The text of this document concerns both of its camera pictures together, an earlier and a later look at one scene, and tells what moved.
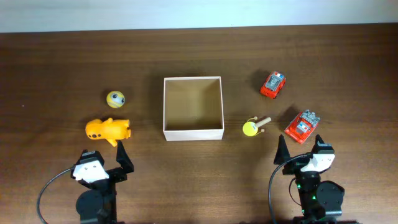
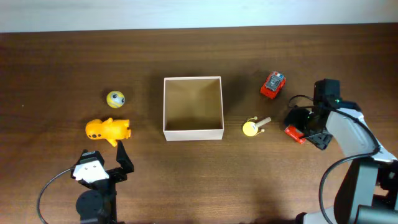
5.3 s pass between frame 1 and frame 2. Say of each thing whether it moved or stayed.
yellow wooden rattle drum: stayed
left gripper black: stayed
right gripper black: moved
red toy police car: stayed
